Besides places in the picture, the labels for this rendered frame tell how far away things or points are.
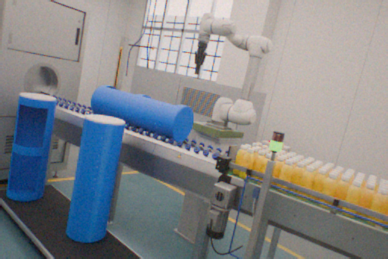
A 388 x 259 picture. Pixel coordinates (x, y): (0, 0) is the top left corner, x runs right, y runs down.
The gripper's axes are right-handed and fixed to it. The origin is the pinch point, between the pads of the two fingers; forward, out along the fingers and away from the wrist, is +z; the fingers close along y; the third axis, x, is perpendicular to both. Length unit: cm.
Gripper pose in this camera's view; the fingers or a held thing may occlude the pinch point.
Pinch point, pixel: (197, 70)
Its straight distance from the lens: 247.3
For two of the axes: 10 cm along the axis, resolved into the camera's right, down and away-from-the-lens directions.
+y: 6.1, 2.3, -7.6
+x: 7.7, 0.8, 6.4
